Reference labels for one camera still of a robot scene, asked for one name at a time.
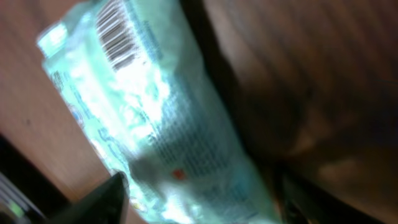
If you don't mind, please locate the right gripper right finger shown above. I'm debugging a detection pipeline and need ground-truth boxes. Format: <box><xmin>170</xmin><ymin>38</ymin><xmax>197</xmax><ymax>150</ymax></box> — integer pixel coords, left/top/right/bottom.
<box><xmin>279</xmin><ymin>174</ymin><xmax>382</xmax><ymax>224</ymax></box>

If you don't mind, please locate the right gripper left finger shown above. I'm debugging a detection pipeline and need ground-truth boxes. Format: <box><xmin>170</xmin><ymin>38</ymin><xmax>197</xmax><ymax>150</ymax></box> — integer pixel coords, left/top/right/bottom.
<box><xmin>46</xmin><ymin>172</ymin><xmax>128</xmax><ymax>224</ymax></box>

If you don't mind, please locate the white wet wipes pack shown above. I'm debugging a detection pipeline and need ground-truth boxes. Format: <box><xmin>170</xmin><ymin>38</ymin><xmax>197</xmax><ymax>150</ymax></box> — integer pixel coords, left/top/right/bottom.
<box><xmin>37</xmin><ymin>0</ymin><xmax>281</xmax><ymax>223</ymax></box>

